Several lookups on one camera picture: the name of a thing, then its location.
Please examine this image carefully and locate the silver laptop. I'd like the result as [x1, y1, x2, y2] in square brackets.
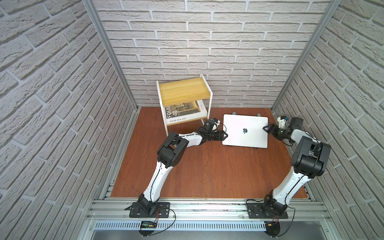
[222, 115, 269, 149]

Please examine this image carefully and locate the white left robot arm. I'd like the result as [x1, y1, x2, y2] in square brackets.
[138, 118, 228, 216]

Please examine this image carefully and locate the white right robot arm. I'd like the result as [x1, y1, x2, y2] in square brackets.
[262, 116, 332, 217]

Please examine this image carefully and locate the Folio magazine book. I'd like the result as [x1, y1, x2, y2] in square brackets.
[164, 100, 208, 126]

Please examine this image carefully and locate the white side table wooden top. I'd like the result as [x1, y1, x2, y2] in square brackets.
[156, 74, 213, 135]

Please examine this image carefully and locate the right controller board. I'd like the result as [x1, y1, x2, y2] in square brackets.
[265, 222, 281, 238]

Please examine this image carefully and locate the controller board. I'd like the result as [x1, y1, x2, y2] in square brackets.
[265, 222, 281, 238]
[140, 221, 158, 229]

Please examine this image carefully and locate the left controller board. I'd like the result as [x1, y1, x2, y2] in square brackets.
[140, 221, 158, 229]

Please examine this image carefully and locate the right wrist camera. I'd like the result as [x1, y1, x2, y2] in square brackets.
[277, 116, 289, 129]

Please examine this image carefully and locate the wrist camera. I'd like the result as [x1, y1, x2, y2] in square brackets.
[277, 116, 289, 129]
[205, 118, 220, 126]

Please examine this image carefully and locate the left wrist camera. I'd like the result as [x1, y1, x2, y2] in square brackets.
[205, 118, 220, 126]

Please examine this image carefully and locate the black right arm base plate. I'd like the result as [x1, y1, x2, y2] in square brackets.
[246, 203, 288, 219]

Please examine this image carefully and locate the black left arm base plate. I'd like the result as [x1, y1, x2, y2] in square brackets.
[126, 202, 171, 219]

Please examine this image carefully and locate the aluminium frame rail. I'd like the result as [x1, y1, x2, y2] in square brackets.
[86, 198, 332, 222]

